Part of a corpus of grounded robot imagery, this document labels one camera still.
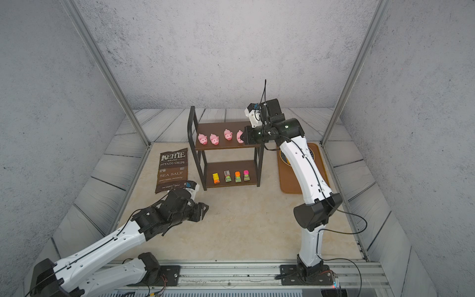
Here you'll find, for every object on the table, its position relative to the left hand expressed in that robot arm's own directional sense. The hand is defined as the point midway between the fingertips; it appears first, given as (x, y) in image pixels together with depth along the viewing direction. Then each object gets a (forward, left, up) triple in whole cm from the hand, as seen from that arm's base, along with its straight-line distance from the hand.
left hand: (207, 208), depth 77 cm
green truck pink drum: (+22, -17, -9) cm, 29 cm away
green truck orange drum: (+20, -12, -8) cm, 25 cm away
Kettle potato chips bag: (+30, +25, -14) cm, 42 cm away
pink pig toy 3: (+22, -9, +20) cm, 32 cm away
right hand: (+19, -15, +22) cm, 33 cm away
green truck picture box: (+22, -7, -9) cm, 24 cm away
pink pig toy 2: (+20, -4, +20) cm, 28 cm away
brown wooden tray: (+22, -41, -17) cm, 50 cm away
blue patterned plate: (+35, -40, -11) cm, 54 cm away
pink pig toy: (+20, +1, +20) cm, 28 cm away
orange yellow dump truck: (+21, -1, -8) cm, 22 cm away
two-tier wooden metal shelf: (+39, -3, -14) cm, 42 cm away
